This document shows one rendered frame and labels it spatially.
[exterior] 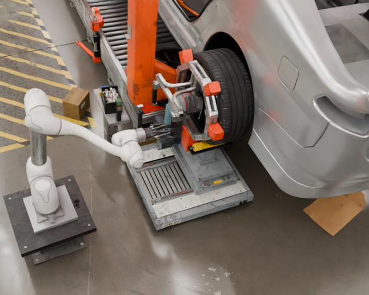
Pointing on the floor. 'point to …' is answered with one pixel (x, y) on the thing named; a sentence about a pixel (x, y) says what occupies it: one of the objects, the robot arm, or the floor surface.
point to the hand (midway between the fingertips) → (173, 127)
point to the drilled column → (109, 130)
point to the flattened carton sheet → (335, 211)
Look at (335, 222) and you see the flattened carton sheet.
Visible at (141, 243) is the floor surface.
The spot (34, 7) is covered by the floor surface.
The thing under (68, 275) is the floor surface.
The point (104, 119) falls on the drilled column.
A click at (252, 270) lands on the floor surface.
